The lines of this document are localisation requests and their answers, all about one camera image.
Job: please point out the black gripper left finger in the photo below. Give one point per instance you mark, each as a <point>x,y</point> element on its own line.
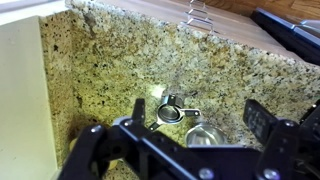
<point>138,114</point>

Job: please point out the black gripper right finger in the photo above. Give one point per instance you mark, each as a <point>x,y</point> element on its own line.
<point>259,120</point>

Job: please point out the small metal measuring cup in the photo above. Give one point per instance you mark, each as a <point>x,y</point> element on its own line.
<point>172,111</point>

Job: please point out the large metal pot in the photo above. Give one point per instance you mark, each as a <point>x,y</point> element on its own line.
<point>205,134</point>

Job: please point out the black stove range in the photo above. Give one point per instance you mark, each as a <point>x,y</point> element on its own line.
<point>303,39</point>

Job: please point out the metal cabinet drawer handle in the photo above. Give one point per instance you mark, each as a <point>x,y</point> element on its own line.
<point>197,16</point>

